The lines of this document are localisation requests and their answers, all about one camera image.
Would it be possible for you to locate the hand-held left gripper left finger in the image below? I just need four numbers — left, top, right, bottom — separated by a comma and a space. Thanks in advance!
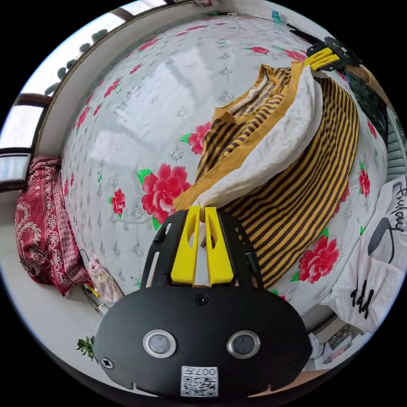
170, 206, 202, 286

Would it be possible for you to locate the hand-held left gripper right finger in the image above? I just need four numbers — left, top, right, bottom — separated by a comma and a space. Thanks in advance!
204, 206, 234, 285

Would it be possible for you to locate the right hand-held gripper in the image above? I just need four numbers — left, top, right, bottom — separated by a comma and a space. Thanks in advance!
304, 36, 362, 73

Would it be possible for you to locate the yellow striped hoodie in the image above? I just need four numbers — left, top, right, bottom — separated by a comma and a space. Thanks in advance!
173, 61, 360, 290

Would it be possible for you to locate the person's left hand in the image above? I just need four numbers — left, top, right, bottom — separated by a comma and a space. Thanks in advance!
254, 369, 332, 398

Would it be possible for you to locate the pink floral cloth bag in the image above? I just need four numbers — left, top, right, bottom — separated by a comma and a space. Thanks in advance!
85, 254, 125, 309

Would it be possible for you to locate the bed with floral sheet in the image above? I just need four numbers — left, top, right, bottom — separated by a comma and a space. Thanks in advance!
59, 14, 389, 320

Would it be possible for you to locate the green plant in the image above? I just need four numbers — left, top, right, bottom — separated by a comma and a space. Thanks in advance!
75, 335, 98, 364

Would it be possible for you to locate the red patterned blanket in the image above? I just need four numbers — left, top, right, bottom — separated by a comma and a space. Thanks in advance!
14, 155, 93, 295

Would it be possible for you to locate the white shirt with black print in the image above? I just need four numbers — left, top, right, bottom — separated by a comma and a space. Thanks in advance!
319, 180, 407, 334

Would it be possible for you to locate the window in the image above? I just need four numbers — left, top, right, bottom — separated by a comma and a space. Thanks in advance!
0, 6, 134, 193

